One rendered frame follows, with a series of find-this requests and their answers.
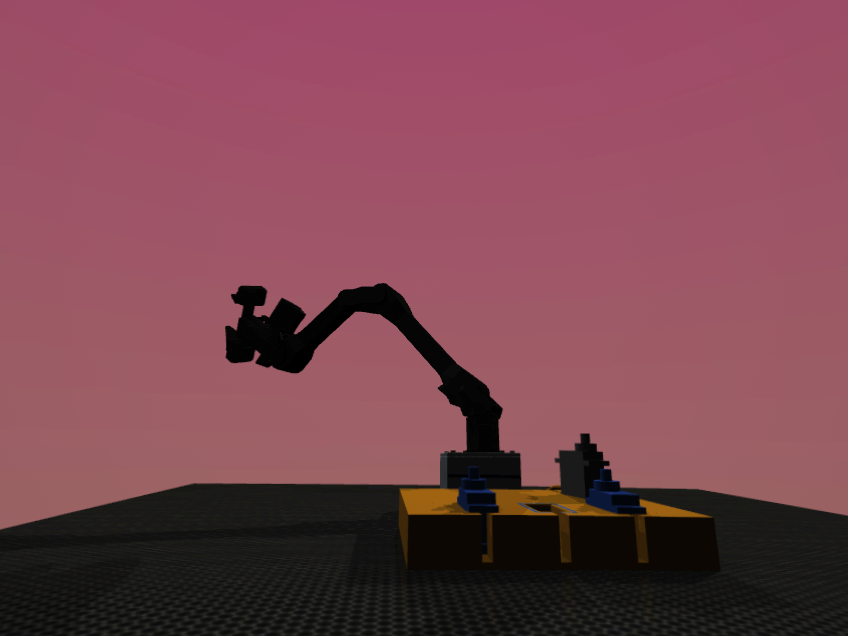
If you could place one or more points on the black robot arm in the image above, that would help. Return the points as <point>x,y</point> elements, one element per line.
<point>281,348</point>

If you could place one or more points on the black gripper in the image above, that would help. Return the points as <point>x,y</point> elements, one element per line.
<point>238,348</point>

